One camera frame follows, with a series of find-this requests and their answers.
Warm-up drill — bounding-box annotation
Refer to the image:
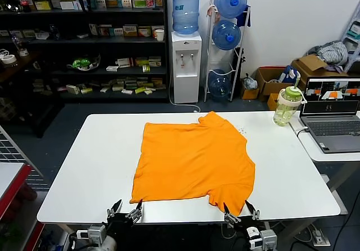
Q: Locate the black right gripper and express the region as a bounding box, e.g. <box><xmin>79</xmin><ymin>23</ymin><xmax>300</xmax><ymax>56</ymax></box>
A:
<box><xmin>223</xmin><ymin>200</ymin><xmax>264</xmax><ymax>232</ymax></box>

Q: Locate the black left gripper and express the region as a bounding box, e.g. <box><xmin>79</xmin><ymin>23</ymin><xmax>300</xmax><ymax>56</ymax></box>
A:
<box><xmin>102</xmin><ymin>199</ymin><xmax>143</xmax><ymax>234</ymax></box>

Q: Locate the orange t-shirt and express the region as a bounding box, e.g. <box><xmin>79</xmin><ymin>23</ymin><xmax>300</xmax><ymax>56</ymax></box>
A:
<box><xmin>129</xmin><ymin>111</ymin><xmax>257</xmax><ymax>216</ymax></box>

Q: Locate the cardboard box under clothes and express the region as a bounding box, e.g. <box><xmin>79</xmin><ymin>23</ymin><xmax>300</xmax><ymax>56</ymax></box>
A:
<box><xmin>291</xmin><ymin>54</ymin><xmax>349</xmax><ymax>91</ymax></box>

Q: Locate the grey striped clothes pile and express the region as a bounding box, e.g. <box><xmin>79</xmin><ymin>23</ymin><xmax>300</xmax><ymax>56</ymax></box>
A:
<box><xmin>307</xmin><ymin>40</ymin><xmax>349</xmax><ymax>66</ymax></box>

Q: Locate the large white table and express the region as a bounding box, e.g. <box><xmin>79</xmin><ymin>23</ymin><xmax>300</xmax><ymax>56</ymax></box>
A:
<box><xmin>37</xmin><ymin>110</ymin><xmax>341</xmax><ymax>226</ymax></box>

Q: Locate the white power strip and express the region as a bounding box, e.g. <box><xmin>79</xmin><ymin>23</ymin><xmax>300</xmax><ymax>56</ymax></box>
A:
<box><xmin>308</xmin><ymin>224</ymin><xmax>331</xmax><ymax>246</ymax></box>

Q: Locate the white side table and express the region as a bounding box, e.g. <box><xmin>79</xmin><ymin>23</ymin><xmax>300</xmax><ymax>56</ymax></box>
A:
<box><xmin>289</xmin><ymin>110</ymin><xmax>360</xmax><ymax>163</ymax></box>

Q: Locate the green lid drinking bottle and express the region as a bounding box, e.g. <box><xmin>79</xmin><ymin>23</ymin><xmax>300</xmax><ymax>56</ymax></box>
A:
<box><xmin>273</xmin><ymin>75</ymin><xmax>308</xmax><ymax>127</ymax></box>

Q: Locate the small yellow carton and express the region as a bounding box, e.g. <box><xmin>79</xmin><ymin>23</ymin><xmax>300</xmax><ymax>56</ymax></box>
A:
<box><xmin>267</xmin><ymin>92</ymin><xmax>282</xmax><ymax>111</ymax></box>

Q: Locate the red and white cabinet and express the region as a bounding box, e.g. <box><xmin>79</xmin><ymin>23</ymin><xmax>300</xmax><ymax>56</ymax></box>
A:
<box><xmin>0</xmin><ymin>162</ymin><xmax>44</xmax><ymax>251</ymax></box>

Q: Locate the yellow carton under bag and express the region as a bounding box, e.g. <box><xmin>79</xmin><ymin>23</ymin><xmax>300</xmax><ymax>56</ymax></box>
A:
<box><xmin>241</xmin><ymin>86</ymin><xmax>259</xmax><ymax>100</ymax></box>

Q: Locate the grey open laptop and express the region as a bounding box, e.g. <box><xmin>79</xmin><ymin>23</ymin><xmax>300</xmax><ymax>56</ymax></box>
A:
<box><xmin>299</xmin><ymin>77</ymin><xmax>360</xmax><ymax>154</ymax></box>

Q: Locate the open cardboard box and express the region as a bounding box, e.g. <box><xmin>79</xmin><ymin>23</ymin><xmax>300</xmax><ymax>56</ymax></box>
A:
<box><xmin>255</xmin><ymin>66</ymin><xmax>296</xmax><ymax>102</ymax></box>

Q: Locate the grey plastic bag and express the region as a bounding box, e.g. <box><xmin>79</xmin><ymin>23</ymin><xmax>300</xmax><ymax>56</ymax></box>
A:
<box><xmin>242</xmin><ymin>73</ymin><xmax>258</xmax><ymax>91</ymax></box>

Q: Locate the white water dispenser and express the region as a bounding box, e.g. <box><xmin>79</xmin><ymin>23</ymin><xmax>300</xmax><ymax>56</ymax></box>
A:
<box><xmin>171</xmin><ymin>31</ymin><xmax>203</xmax><ymax>104</ymax></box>

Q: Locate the blue and white bag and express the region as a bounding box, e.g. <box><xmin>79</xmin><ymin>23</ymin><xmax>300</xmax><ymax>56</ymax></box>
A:
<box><xmin>278</xmin><ymin>64</ymin><xmax>301</xmax><ymax>83</ymax></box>

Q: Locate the bowl with green items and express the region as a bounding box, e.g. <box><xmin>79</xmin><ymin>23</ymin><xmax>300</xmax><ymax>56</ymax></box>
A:
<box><xmin>66</xmin><ymin>53</ymin><xmax>101</xmax><ymax>73</ymax></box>

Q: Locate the black tripod stand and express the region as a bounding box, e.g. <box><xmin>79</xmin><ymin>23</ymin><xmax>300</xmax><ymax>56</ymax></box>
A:
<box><xmin>235</xmin><ymin>47</ymin><xmax>247</xmax><ymax>74</ymax></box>

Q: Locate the white metal jug rack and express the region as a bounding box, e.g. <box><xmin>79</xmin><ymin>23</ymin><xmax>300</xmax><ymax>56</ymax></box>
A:
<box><xmin>203</xmin><ymin>0</ymin><xmax>251</xmax><ymax>102</ymax></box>

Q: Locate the black shelf unit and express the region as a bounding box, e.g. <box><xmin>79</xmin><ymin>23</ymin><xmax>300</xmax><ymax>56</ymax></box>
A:
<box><xmin>0</xmin><ymin>0</ymin><xmax>169</xmax><ymax>104</ymax></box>

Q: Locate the dark wooden side table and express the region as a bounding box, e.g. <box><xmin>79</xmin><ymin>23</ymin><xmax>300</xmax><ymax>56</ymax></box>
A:
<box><xmin>0</xmin><ymin>51</ymin><xmax>65</xmax><ymax>139</ymax></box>

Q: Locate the dark blue bottle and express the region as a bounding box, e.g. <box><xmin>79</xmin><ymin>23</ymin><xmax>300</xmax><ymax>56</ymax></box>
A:
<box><xmin>49</xmin><ymin>24</ymin><xmax>61</xmax><ymax>41</ymax></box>

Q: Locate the white storage rack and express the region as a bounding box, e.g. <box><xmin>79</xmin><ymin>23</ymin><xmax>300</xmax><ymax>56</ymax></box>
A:
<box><xmin>340</xmin><ymin>3</ymin><xmax>360</xmax><ymax>73</ymax></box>

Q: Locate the upright blue water jug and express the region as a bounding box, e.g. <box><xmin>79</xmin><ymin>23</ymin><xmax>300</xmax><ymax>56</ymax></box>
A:
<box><xmin>171</xmin><ymin>0</ymin><xmax>201</xmax><ymax>35</ymax></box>

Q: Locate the yellow flat box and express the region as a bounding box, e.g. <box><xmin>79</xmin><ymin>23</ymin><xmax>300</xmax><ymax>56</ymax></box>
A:
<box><xmin>34</xmin><ymin>0</ymin><xmax>51</xmax><ymax>11</ymax></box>

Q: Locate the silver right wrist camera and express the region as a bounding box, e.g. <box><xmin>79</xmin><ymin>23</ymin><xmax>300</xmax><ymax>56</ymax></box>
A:
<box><xmin>260</xmin><ymin>229</ymin><xmax>278</xmax><ymax>250</ymax></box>

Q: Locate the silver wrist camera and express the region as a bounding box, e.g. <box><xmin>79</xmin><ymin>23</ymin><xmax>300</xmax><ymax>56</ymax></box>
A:
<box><xmin>77</xmin><ymin>225</ymin><xmax>106</xmax><ymax>242</ymax></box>
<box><xmin>260</xmin><ymin>229</ymin><xmax>278</xmax><ymax>250</ymax></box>

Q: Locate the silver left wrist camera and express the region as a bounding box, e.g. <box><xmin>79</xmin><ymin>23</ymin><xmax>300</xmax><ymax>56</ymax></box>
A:
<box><xmin>77</xmin><ymin>225</ymin><xmax>106</xmax><ymax>242</ymax></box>

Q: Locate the white dispenser power cord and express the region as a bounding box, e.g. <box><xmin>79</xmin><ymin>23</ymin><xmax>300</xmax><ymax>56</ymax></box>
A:
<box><xmin>168</xmin><ymin>73</ymin><xmax>201</xmax><ymax>113</ymax></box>

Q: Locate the white wire grid panel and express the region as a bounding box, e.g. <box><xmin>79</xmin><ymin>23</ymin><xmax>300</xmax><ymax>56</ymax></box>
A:
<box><xmin>0</xmin><ymin>124</ymin><xmax>51</xmax><ymax>191</ymax></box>

